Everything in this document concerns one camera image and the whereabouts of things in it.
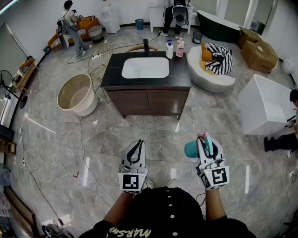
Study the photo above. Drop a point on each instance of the round beige tub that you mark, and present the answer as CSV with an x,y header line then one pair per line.
x,y
86,104

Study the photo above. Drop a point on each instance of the wooden shelf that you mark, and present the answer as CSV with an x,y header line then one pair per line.
x,y
24,76

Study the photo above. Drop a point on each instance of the black-topped wooden vanity table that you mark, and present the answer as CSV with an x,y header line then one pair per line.
x,y
179,74

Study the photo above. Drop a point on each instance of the pink lotion bottle white cap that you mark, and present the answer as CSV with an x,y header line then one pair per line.
x,y
180,48

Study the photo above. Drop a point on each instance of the orange cushion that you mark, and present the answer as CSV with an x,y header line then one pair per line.
x,y
206,54

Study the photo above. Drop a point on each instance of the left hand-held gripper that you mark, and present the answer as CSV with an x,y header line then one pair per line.
x,y
132,182

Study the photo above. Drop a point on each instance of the person's black buttoned shirt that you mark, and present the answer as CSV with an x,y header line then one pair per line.
x,y
163,213

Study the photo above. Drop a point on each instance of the person's right forearm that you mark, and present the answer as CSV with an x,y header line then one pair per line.
x,y
214,204

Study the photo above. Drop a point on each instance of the person's left shoe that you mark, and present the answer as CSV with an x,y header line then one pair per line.
x,y
149,183

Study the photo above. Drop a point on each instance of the white cabinet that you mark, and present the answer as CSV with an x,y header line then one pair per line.
x,y
156,14

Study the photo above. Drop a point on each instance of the white sink basin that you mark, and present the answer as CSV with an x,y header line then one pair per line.
x,y
145,68

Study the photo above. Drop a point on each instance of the person's shoe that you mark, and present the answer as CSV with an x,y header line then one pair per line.
x,y
172,183
149,183

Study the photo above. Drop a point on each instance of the white square bathtub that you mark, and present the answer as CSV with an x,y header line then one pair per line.
x,y
253,109

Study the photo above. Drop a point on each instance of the small open cardboard box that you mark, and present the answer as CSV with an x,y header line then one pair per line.
x,y
248,36

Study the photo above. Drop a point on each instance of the large cardboard box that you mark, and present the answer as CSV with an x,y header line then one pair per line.
x,y
258,58

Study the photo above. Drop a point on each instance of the orange sofa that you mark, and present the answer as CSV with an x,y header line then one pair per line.
x,y
87,24

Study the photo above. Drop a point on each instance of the person's left forearm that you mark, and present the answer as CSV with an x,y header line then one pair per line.
x,y
118,209

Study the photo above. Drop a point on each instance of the white water dispenser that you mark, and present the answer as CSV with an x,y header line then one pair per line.
x,y
111,19

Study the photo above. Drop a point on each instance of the wooden chair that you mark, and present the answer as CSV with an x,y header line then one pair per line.
x,y
137,47

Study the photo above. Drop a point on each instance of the black floor fan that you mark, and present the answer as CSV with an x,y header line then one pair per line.
x,y
5,80

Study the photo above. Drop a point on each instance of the teal spray bottle pink nozzle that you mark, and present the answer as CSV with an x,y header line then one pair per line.
x,y
190,150

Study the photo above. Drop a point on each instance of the small wooden crate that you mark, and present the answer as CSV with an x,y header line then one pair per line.
x,y
8,147

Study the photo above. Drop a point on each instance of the black faucet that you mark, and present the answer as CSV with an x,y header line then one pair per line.
x,y
146,47

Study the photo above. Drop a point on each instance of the person's right shoe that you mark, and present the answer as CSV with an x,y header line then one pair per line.
x,y
172,183

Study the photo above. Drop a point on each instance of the grey oval basin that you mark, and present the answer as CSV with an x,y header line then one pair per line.
x,y
180,16

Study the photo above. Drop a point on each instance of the blue waste bin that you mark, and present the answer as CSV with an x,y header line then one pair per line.
x,y
139,24

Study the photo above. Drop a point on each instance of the black mesh waste bin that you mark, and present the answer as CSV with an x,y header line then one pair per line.
x,y
197,37

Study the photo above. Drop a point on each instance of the dark green bathtub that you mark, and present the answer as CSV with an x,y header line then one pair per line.
x,y
214,29

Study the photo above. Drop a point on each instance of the white power strip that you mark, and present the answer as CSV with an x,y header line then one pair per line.
x,y
96,56

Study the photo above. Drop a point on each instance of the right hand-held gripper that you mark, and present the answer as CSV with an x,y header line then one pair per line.
x,y
217,176

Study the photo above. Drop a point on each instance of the white woven basket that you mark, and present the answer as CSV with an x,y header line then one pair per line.
x,y
95,33

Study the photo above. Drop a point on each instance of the black white striped blanket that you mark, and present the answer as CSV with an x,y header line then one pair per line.
x,y
221,60

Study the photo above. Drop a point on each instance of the white pump bottle blue cap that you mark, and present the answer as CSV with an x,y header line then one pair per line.
x,y
169,51

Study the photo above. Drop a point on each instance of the white round armchair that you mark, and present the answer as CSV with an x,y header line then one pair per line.
x,y
209,81

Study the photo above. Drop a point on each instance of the yellow seat cushion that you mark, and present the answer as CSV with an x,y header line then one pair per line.
x,y
205,67

